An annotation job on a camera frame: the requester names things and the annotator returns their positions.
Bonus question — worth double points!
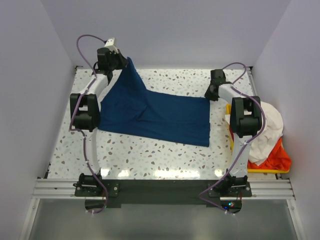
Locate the white t shirt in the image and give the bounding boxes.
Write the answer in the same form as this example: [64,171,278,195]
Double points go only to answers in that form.
[230,101,292,172]

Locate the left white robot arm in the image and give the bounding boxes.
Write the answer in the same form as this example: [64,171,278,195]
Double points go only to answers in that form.
[69,46,128,196]

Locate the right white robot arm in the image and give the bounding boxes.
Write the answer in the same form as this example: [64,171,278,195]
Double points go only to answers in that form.
[204,69,265,197]

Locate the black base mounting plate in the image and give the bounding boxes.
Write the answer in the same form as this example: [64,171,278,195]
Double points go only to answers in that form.
[73,175,252,213]

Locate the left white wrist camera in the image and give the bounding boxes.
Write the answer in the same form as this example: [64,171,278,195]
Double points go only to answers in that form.
[104,37,119,54]

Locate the blue t shirt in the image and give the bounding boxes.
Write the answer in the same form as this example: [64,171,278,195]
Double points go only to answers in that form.
[98,60,210,147]

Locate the orange t shirt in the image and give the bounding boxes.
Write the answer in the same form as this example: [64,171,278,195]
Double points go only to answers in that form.
[247,138,292,174]

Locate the yellow plastic bin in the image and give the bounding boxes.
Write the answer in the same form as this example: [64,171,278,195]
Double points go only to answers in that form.
[225,103,291,174]

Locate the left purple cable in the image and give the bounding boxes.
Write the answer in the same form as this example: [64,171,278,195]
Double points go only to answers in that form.
[68,34,116,214]

